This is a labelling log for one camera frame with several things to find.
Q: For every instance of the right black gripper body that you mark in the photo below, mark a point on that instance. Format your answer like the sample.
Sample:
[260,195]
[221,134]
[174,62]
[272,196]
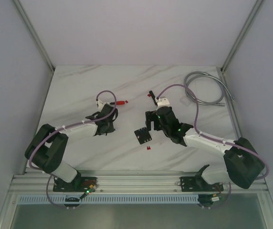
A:
[152,116]

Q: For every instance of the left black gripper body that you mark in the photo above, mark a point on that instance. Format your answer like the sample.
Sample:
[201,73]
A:
[106,110]

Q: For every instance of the black fuse box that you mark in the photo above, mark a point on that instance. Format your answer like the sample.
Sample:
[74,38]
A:
[143,135]

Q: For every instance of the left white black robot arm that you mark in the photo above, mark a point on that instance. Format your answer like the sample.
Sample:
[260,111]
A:
[46,150]

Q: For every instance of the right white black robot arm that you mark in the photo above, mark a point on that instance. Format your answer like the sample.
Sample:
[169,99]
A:
[241,163]

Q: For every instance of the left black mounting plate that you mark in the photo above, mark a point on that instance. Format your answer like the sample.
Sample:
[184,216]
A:
[80,184]

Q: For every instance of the black mounting plate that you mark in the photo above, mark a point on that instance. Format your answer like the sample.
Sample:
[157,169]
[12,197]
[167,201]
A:
[193,184]
[80,184]

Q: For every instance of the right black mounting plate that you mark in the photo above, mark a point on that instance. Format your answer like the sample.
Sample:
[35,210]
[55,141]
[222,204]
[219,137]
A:
[193,184]

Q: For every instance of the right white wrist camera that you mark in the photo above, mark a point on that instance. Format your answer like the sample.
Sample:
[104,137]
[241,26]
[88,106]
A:
[162,102]

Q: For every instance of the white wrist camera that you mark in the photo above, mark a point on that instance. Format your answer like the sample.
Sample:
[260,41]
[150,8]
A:
[162,102]
[100,104]

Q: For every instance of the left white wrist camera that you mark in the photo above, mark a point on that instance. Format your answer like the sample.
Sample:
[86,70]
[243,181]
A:
[100,104]

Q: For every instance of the black handle claw hammer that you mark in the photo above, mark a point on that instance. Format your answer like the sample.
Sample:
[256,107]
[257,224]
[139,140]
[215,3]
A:
[152,96]

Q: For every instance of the red handle screwdriver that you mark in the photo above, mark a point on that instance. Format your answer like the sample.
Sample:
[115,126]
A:
[118,103]

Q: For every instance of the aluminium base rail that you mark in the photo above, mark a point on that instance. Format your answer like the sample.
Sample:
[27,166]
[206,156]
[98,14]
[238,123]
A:
[109,182]

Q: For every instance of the white slotted cable duct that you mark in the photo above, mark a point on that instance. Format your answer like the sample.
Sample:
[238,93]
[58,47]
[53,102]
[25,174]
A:
[32,199]

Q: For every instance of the left aluminium frame post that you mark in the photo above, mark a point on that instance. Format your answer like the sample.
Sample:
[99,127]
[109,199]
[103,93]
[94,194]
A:
[30,28]

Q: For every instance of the aluminium frame post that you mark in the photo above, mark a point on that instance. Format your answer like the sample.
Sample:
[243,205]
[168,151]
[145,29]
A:
[243,33]
[30,28]

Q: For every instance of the right aluminium frame post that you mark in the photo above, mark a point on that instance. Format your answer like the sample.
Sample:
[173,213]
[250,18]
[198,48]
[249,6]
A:
[243,33]

